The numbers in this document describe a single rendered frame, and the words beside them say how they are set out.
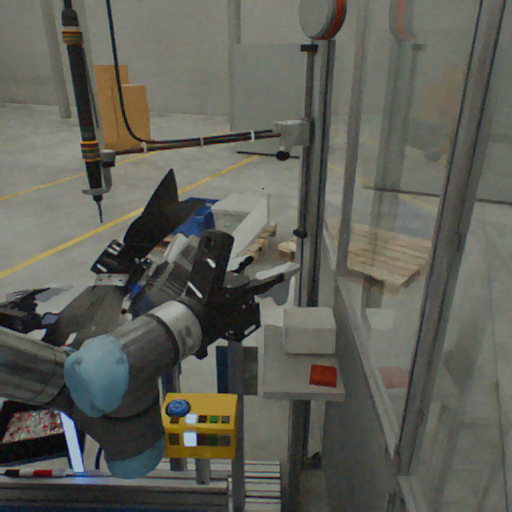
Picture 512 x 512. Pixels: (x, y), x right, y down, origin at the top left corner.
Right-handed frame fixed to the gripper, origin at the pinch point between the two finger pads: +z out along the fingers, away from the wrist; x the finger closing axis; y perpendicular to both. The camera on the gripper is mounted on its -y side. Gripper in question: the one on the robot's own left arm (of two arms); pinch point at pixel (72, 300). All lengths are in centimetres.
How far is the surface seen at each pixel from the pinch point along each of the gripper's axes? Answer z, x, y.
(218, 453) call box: 14, 23, -47
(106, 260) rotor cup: 12.3, -5.7, 7.8
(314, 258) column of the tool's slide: 84, 10, 0
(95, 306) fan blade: 4.0, 0.7, -6.6
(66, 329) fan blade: -4.1, 3.1, -9.3
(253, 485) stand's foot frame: 57, 110, 11
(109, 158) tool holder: 15.2, -34.5, -1.3
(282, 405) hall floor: 102, 114, 47
